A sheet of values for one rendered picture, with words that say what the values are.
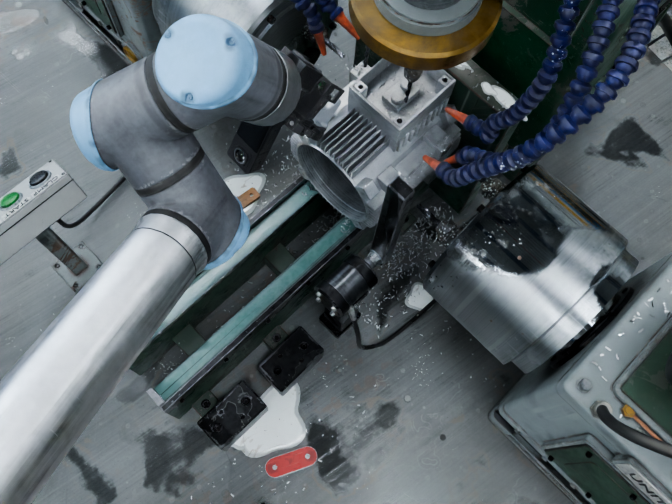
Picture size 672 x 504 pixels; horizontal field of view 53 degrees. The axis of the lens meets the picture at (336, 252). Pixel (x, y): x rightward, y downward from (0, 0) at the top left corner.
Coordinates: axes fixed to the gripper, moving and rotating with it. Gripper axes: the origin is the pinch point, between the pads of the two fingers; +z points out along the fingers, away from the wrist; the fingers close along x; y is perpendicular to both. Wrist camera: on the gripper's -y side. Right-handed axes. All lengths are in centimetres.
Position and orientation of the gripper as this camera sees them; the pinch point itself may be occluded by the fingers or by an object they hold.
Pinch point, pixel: (315, 124)
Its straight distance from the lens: 102.1
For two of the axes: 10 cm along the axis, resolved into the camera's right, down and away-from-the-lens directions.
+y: 6.4, -7.3, -2.5
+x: -7.0, -6.8, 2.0
